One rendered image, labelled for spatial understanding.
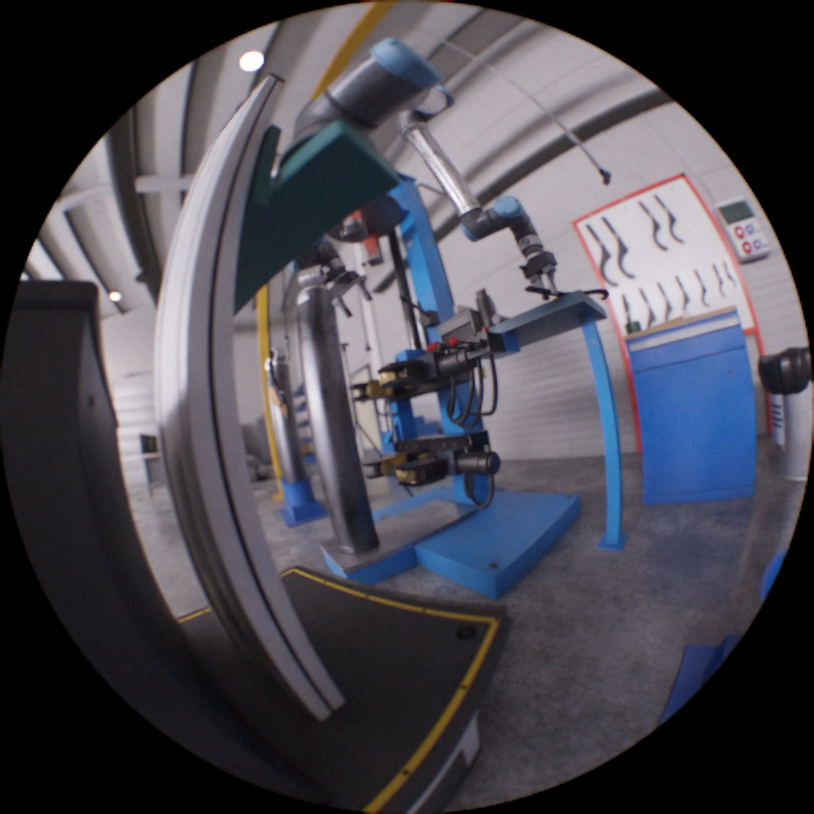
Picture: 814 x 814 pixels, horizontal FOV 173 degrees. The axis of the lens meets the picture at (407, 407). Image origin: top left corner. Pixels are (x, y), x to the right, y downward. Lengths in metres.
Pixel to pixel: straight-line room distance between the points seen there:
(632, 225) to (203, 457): 3.14
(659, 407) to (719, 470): 0.51
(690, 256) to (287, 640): 3.13
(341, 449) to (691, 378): 1.76
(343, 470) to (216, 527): 0.99
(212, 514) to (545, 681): 0.82
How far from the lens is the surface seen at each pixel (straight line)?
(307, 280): 1.51
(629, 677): 0.88
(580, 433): 2.99
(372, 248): 2.05
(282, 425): 2.52
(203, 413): 0.29
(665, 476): 1.69
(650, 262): 2.91
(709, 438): 1.65
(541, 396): 3.11
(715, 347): 1.62
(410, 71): 0.60
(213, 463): 0.29
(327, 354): 1.28
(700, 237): 3.04
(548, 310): 1.07
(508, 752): 0.77
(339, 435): 1.23
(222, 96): 7.21
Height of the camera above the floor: 0.73
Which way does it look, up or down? 3 degrees up
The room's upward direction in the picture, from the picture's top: 11 degrees counter-clockwise
